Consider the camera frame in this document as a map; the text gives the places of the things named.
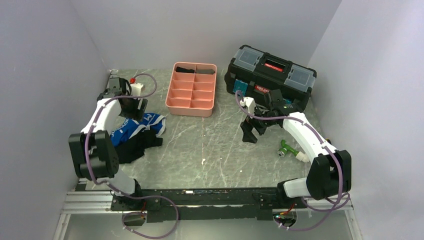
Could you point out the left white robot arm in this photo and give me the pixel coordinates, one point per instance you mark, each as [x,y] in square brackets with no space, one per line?
[93,154]

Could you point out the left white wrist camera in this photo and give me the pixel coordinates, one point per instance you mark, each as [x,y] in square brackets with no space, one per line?
[136,88]

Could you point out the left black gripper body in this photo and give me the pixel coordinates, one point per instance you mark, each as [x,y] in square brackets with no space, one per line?
[132,111]

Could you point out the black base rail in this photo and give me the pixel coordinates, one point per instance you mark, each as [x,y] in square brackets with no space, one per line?
[260,203]

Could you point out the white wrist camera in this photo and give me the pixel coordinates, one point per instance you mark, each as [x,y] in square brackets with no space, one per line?
[249,104]
[136,88]

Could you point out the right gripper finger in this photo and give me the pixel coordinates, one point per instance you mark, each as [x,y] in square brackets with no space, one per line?
[247,132]
[251,137]

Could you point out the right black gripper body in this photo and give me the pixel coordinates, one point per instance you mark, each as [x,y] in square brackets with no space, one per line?
[261,125]

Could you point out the black underwear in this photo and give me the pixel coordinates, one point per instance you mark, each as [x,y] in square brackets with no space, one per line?
[134,148]

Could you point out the rolled grey cloth in tray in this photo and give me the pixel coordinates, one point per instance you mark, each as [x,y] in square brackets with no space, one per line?
[205,71]

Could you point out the black toolbox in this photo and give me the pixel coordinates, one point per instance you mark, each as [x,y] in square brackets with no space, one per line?
[255,73]

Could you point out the pink divided organizer tray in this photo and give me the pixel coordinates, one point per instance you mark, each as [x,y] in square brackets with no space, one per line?
[191,94]

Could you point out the green white tool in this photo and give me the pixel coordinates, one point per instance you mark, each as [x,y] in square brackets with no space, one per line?
[285,149]

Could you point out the blue underwear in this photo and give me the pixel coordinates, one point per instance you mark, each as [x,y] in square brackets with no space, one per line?
[130,127]

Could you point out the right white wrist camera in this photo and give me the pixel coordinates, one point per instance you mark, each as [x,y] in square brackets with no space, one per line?
[249,104]

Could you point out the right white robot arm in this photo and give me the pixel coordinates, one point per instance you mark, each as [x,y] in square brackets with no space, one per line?
[330,171]

